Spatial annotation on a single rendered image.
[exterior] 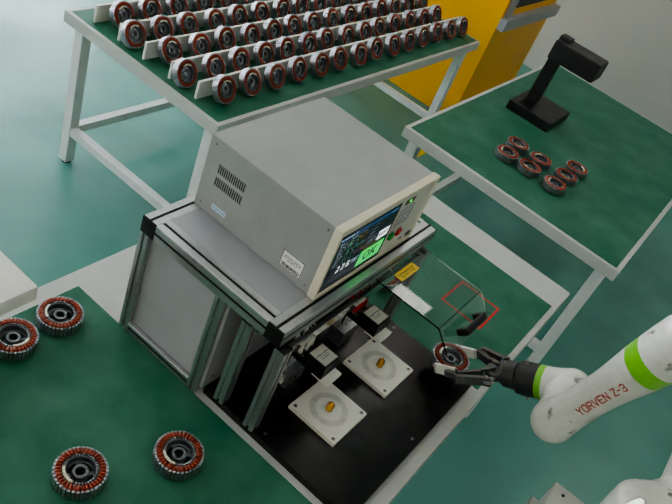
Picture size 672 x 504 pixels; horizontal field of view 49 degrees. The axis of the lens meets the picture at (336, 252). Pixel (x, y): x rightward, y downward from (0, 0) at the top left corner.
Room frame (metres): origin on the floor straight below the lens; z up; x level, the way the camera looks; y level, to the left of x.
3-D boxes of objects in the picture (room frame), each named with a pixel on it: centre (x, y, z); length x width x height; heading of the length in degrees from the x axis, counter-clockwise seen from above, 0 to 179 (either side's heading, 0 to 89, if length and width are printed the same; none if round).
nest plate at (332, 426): (1.29, -0.15, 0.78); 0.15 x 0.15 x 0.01; 68
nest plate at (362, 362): (1.51, -0.24, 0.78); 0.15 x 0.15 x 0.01; 68
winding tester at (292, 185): (1.54, 0.10, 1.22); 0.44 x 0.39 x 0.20; 158
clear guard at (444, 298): (1.57, -0.26, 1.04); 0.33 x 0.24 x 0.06; 68
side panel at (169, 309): (1.25, 0.30, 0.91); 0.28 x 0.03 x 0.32; 68
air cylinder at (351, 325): (1.57, -0.11, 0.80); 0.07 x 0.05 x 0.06; 158
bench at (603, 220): (3.67, -0.91, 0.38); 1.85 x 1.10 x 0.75; 158
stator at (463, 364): (1.61, -0.42, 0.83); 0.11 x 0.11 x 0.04
